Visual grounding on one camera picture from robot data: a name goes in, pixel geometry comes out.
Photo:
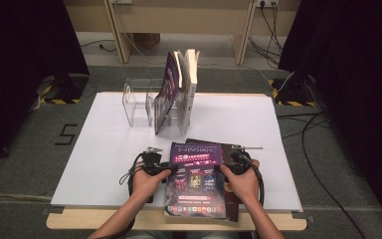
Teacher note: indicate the brown cardboard box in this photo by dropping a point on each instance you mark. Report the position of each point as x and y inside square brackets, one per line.
[147, 40]

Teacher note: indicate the person's right hand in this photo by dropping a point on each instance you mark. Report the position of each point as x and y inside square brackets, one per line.
[245, 186]

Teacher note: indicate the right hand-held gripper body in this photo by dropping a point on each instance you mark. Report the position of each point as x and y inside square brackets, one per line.
[238, 161]

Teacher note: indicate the clear acrylic book rack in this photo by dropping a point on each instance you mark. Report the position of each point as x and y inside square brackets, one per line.
[136, 109]

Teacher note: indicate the white wall socket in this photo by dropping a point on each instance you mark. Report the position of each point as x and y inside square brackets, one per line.
[267, 2]

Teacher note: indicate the beige wooden desk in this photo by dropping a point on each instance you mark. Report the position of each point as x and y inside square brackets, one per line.
[179, 16]

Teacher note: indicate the black metal stand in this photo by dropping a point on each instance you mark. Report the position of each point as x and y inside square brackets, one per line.
[68, 89]
[295, 93]

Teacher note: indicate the purple cover magazine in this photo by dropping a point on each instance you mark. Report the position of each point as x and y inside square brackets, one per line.
[195, 179]
[165, 96]

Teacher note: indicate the black curtain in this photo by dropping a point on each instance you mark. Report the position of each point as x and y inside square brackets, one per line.
[361, 83]
[20, 66]

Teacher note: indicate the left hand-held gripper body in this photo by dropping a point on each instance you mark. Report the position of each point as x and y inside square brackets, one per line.
[152, 161]

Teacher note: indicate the dark cover book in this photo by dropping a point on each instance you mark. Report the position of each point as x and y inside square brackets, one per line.
[232, 199]

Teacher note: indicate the thick white cover book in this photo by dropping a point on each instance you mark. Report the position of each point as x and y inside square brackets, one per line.
[189, 99]

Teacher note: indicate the person's left hand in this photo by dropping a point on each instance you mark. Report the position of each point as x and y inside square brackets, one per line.
[146, 186]

